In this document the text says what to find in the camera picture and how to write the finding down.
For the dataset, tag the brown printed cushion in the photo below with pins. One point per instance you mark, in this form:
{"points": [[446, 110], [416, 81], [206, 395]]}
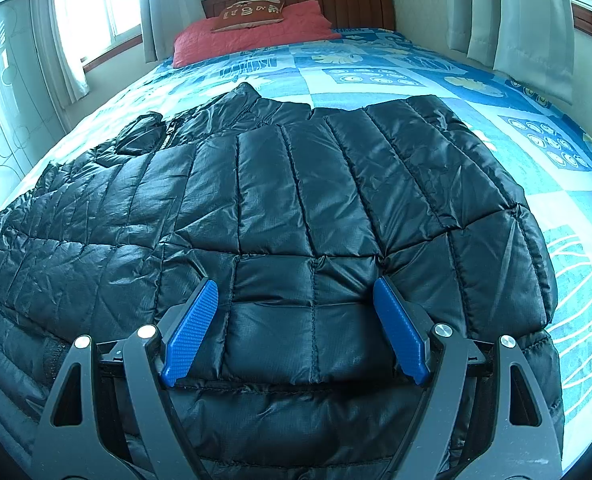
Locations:
{"points": [[248, 15]]}

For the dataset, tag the white curtain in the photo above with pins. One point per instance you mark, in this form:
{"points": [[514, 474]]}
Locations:
{"points": [[60, 35], [526, 20], [168, 5]]}

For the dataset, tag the wooden headboard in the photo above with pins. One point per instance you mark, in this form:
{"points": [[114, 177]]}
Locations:
{"points": [[356, 5]]}

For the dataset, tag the black puffer jacket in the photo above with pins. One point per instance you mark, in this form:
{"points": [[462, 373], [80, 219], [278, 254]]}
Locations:
{"points": [[301, 200]]}

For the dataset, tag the window with wooden sill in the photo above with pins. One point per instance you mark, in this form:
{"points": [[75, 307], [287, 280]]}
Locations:
{"points": [[105, 5]]}

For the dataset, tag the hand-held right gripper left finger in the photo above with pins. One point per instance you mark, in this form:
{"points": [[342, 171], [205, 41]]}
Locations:
{"points": [[191, 335]]}

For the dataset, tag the blue patterned bed sheet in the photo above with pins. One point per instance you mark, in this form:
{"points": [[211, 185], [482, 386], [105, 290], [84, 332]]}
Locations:
{"points": [[376, 80]]}

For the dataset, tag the red pillow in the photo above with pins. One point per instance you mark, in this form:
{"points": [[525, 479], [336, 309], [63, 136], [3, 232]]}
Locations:
{"points": [[261, 40]]}

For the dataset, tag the frosted glass wardrobe door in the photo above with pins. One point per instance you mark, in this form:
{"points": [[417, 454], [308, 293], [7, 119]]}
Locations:
{"points": [[15, 85]]}

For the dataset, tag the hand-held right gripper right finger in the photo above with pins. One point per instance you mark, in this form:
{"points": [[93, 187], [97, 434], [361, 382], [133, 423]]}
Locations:
{"points": [[401, 335]]}

